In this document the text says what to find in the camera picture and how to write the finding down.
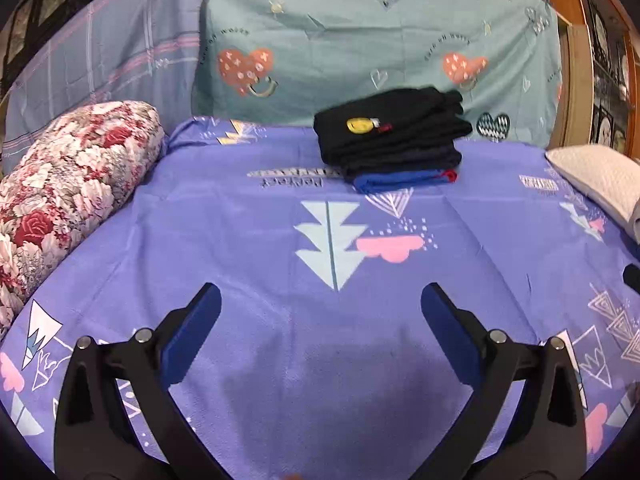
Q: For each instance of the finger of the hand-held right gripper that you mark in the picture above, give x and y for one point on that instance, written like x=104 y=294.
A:
x=632 y=276

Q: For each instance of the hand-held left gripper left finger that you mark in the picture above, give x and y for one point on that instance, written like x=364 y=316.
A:
x=192 y=340

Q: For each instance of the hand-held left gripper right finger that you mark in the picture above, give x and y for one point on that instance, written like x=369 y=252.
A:
x=450 y=337

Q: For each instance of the black pants with smiley patch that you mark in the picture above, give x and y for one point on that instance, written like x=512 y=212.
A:
x=400 y=130

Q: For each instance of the folded blue pants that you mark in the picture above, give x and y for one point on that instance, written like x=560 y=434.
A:
x=390 y=182

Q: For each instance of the folded navy pants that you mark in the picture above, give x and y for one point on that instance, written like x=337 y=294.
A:
x=425 y=162

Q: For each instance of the purple printed bedsheet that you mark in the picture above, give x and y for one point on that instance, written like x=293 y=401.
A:
x=250 y=260

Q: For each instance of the white textured pillow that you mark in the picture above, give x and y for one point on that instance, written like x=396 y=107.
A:
x=600 y=175

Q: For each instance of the floral bolster pillow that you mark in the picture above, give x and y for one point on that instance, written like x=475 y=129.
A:
x=65 y=185

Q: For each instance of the plaid grey purple sheet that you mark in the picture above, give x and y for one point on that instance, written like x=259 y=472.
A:
x=100 y=50

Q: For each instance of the teal heart print sheet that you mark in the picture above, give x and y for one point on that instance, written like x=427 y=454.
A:
x=325 y=35

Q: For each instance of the dark window grille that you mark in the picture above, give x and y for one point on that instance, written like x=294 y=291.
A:
x=35 y=20

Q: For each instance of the wall photo collage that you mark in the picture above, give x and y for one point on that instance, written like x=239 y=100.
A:
x=607 y=85

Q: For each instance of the wooden bed frame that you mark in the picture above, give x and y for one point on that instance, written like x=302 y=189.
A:
x=570 y=85

